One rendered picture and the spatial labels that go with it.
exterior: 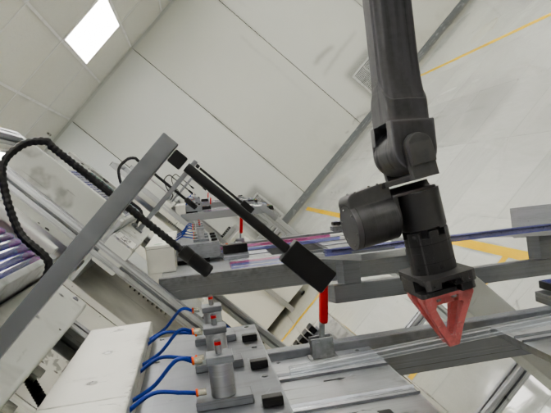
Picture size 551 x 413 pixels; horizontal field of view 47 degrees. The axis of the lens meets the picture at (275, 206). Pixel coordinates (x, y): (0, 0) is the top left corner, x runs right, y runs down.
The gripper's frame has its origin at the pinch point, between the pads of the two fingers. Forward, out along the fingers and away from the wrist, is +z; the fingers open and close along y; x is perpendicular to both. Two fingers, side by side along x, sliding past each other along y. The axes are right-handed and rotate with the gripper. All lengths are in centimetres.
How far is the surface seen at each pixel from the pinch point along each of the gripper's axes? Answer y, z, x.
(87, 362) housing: 7.9, -11.6, -42.4
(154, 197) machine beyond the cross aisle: -437, -22, -55
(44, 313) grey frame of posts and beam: 1.8, -17.0, -46.7
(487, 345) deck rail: -8.3, 5.6, 8.1
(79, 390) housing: 17.4, -11.5, -41.6
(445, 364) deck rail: -8.3, 6.5, 1.4
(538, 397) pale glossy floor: -113, 68, 65
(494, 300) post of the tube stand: -28.1, 5.9, 19.6
